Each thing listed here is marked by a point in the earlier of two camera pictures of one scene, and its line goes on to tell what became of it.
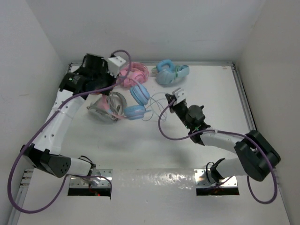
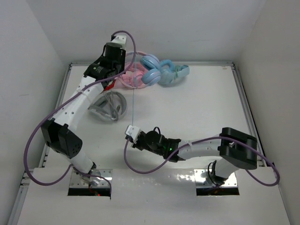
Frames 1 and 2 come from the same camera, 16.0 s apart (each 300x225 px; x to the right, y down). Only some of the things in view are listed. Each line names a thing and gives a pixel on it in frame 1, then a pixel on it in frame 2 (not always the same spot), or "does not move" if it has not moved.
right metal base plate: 204,179 does not move
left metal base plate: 96,178 does not move
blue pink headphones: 136,112 -> 151,64
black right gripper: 172,107 -> 137,144
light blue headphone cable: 158,105 -> 133,95
